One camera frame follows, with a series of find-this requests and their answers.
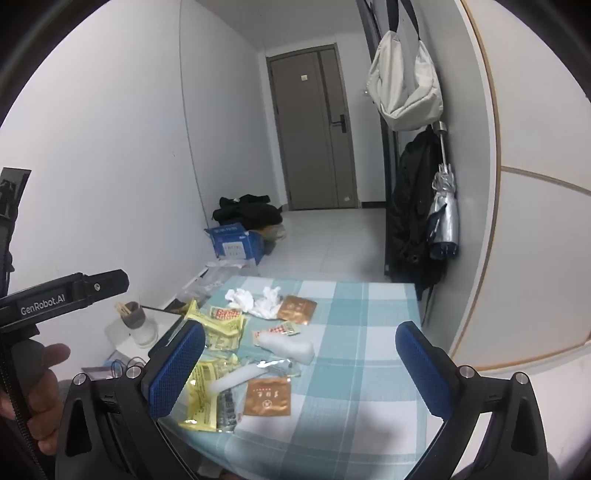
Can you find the plaid teal tablecloth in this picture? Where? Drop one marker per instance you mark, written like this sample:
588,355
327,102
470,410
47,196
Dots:
351,350

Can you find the silver folded umbrella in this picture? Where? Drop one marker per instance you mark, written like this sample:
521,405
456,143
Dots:
445,212

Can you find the person's left hand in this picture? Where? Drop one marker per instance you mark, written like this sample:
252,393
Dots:
46,360

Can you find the black hanging jacket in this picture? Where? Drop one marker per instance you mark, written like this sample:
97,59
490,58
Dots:
413,207

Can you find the blue cardboard box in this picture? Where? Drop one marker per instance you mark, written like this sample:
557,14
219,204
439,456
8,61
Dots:
233,244

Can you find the brown foil packet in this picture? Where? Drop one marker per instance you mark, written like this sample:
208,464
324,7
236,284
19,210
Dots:
268,397
298,308

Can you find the wooden chopsticks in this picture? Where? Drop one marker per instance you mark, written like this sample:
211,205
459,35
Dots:
122,310

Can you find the clear plastic wrapper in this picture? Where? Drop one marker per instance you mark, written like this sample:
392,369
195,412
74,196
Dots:
277,367

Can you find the clear wrapper with dark print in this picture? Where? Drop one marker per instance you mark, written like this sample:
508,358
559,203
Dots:
228,410

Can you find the brown paper bag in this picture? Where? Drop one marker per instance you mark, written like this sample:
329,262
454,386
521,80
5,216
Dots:
274,235

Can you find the red patterned wrapper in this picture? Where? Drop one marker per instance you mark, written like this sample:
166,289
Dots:
226,314

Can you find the yellow snack wrapper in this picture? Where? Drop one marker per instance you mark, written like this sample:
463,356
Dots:
205,392
221,334

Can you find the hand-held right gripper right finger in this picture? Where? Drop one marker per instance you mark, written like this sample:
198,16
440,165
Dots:
422,369

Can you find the cream shoulder bag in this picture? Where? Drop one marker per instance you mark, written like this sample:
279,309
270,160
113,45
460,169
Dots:
401,87

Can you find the grey cup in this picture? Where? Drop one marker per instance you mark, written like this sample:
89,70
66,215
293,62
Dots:
135,316

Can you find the white round jar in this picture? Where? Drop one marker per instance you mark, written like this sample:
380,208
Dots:
145,334

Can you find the grey printed card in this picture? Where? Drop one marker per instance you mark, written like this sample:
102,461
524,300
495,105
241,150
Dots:
94,371

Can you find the brown shoe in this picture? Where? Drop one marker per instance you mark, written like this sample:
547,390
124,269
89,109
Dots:
178,305

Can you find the white tissue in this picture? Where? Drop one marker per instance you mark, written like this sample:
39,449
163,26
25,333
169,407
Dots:
240,297
268,302

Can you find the red wrapper with green end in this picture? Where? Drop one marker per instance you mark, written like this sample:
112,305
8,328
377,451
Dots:
277,331

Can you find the grey entrance door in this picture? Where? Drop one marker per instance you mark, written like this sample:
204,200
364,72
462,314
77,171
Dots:
307,129

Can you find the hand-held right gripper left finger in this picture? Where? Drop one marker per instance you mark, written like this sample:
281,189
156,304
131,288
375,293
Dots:
178,364

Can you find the white plastic wrapper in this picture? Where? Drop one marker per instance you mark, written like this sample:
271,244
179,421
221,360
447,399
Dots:
288,348

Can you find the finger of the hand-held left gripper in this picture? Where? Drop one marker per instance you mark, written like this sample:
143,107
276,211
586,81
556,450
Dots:
106,284

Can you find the black clothes pile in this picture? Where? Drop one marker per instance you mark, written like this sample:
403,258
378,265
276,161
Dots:
249,211

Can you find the grey plastic mailing bag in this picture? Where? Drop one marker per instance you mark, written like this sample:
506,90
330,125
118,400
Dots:
212,281

